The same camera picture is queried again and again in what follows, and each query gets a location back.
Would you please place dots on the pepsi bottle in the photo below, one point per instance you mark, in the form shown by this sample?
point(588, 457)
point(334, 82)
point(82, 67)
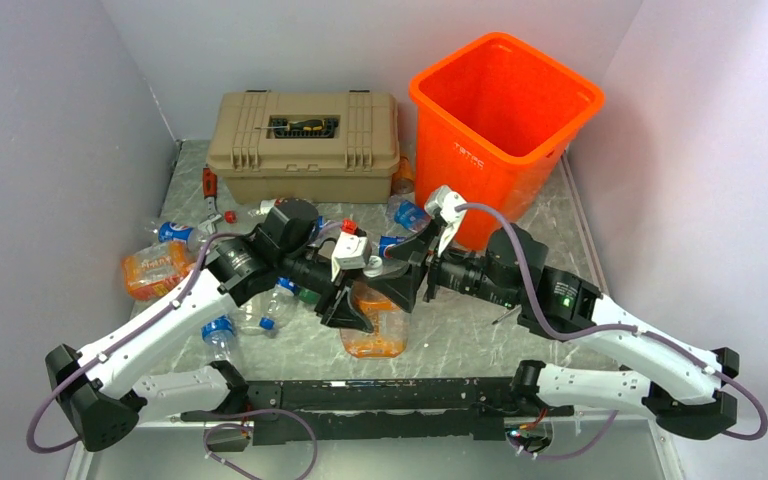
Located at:
point(387, 243)
point(157, 230)

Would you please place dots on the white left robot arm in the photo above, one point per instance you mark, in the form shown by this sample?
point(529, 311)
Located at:
point(105, 389)

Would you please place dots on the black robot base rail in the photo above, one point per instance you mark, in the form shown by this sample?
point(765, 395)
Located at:
point(282, 411)

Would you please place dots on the red label clear bottle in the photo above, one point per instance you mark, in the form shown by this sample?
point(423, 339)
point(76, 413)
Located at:
point(263, 207)

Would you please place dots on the orange plastic bin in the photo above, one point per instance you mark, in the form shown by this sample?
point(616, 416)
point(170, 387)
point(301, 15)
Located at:
point(494, 119)

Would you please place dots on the black yellow screwdriver on toolbox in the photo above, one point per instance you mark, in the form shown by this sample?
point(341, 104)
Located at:
point(308, 125)

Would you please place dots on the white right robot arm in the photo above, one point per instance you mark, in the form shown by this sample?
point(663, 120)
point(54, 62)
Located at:
point(677, 385)

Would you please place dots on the blue label bottle front left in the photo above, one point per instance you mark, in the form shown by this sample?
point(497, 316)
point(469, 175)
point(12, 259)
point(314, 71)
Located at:
point(222, 341)

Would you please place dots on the yellow black screwdriver on table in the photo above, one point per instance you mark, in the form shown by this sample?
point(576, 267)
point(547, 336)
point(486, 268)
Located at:
point(505, 316)

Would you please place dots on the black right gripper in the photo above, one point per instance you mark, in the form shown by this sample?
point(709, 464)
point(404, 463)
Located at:
point(401, 286)

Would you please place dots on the orange bottle behind toolbox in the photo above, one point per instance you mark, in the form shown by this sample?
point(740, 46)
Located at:
point(403, 179)

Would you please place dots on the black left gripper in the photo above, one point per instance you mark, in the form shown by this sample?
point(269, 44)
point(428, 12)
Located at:
point(340, 312)

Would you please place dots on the large orange label bottle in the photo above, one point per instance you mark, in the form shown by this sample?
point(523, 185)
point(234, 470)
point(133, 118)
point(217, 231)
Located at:
point(390, 327)

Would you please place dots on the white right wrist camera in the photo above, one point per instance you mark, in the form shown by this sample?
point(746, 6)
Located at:
point(446, 204)

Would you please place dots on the red handled tool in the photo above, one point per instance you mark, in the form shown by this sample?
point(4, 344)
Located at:
point(210, 192)

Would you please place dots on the crushed orange label bottle left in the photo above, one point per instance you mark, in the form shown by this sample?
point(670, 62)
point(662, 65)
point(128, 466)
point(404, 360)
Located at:
point(154, 271)

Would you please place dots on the tan plastic toolbox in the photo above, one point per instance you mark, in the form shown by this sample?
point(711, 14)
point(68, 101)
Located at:
point(351, 161)

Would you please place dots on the blue label bottle near bin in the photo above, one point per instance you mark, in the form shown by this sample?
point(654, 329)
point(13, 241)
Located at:
point(407, 214)

